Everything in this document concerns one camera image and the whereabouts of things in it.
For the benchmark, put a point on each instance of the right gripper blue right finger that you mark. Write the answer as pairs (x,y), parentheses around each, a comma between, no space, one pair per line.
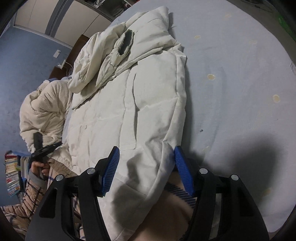
(203,185)

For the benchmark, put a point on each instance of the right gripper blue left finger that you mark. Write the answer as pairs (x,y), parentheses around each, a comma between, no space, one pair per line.
(89,186)

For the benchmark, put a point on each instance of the white hooded puffer jacket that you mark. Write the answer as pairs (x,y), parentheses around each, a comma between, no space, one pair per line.
(128,87)

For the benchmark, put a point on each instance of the person left sleeve forearm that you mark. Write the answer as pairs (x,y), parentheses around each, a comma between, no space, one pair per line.
(20,215)

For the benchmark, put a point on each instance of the person left hand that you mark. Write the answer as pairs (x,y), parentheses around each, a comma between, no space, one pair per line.
(40,170)

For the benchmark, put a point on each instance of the right sleeve striped cuff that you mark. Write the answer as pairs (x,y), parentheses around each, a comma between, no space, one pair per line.
(182,194)

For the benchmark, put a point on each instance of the stack of books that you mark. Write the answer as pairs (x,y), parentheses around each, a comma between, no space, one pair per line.
(16,169)

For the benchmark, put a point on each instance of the cream knitted blanket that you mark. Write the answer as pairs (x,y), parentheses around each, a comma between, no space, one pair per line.
(44,110)

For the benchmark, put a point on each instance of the brown wooden headboard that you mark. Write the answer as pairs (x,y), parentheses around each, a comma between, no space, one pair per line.
(59,73)

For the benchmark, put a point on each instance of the light blue bed sheet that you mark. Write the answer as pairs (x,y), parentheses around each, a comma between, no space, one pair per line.
(240,99)

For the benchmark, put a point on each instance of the beige wardrobe sliding door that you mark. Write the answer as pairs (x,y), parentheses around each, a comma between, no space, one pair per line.
(63,21)

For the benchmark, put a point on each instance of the green shopping bag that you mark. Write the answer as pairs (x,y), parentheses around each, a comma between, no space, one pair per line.
(284,25)

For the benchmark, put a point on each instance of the white wall socket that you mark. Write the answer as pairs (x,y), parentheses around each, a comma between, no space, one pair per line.
(57,53)

